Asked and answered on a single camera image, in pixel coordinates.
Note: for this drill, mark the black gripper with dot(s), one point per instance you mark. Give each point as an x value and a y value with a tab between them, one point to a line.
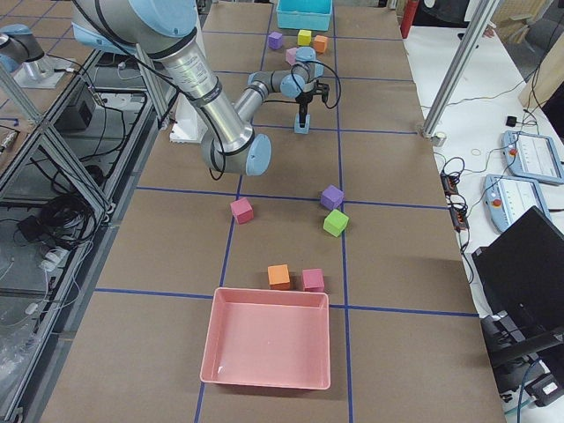
304	98

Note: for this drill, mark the blue foam block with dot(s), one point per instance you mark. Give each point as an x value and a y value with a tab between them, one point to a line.
301	124

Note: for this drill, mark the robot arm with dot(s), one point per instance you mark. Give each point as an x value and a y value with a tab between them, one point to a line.
18	46
167	32

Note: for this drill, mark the light pink foam block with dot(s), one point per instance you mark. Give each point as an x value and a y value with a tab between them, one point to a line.
290	56

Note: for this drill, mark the orange foam block left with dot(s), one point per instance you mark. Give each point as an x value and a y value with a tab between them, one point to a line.
320	44

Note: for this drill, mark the orange foam block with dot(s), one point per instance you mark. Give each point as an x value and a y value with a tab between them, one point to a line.
279	277
320	44

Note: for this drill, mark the yellow foam block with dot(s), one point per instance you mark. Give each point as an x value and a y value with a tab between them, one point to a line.
304	37

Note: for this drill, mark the purple foam block left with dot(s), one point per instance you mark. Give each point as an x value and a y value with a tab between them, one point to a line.
275	40

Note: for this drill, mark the purple foam block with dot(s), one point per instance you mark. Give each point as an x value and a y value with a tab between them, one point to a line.
275	40
332	197

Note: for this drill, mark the purple foam block right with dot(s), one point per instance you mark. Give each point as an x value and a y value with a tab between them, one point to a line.
332	197

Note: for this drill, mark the teal plastic bin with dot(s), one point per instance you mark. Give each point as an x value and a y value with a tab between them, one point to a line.
304	14

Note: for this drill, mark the green foam block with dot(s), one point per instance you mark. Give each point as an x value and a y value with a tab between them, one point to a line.
335	223

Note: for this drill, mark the magenta foam block near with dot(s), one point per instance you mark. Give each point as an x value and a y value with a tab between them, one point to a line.
242	210

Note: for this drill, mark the magenta foam block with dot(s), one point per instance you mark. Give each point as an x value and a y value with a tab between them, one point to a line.
242	210
313	280

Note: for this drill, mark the small metal cylinder weight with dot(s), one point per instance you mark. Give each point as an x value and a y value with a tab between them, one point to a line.
438	139

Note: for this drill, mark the red cylinder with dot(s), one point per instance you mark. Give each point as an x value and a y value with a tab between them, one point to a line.
410	10

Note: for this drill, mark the orange foam block right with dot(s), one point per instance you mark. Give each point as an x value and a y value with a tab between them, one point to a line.
279	277

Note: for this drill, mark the magenta foam block far right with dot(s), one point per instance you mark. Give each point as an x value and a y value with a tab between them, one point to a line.
313	280

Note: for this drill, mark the teach pendant near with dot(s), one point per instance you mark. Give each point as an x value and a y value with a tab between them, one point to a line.
508	198

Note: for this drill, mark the teach pendant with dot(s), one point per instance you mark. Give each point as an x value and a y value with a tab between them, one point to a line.
508	198
532	156

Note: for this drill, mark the pink plastic tray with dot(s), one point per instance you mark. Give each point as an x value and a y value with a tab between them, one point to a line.
274	339

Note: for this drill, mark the teach pendant far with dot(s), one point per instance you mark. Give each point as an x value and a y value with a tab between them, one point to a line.
532	156

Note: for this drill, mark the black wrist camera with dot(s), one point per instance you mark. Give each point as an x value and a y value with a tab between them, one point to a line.
322	90

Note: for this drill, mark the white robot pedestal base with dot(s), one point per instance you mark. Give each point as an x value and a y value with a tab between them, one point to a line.
188	127

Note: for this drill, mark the aluminium frame post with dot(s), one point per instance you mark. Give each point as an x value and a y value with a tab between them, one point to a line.
476	28

